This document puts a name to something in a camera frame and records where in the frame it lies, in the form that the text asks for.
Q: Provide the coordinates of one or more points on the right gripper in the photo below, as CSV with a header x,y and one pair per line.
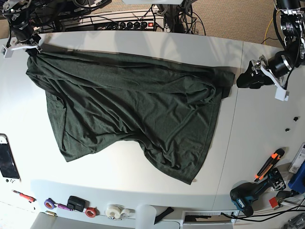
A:
x,y
34,47

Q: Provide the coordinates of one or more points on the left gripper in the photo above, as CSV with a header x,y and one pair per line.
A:
x,y
253,78

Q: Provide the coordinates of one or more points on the dark green t-shirt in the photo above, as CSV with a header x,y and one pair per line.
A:
x,y
95,99

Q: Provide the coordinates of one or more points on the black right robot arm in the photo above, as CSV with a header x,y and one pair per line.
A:
x,y
21,25

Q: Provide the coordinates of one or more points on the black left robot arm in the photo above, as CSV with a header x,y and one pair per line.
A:
x,y
289,26

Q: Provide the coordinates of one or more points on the orange black utility knife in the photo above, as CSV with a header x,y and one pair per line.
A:
x,y
269,164

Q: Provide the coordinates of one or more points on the black power strip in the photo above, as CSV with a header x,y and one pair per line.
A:
x,y
129,26

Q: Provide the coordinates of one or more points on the blue box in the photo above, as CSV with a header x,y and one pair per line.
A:
x,y
297,182

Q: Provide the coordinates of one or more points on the teal black power drill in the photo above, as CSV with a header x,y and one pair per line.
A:
x,y
244,195

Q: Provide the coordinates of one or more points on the white handheld game console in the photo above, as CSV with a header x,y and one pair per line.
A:
x,y
8,167

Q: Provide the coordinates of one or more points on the red screwdriver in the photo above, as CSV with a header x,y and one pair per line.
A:
x,y
28,198

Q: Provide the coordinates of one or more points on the purple tape roll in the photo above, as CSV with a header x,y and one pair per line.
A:
x,y
49,203

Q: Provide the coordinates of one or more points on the purple marker pen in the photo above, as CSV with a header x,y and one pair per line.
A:
x,y
61,206

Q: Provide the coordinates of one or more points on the translucent plastic cup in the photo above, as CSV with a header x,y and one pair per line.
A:
x,y
145,217

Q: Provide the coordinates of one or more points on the brass bullet-shaped piece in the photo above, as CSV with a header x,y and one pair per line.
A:
x,y
50,213

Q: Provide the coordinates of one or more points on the red tape roll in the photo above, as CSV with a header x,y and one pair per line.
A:
x,y
91,212

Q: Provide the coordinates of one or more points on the white tape roll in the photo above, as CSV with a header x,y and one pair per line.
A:
x,y
113,211

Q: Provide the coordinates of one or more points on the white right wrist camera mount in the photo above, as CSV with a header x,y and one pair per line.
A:
x,y
7,52

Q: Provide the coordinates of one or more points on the black action camera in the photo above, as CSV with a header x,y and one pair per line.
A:
x,y
76,203

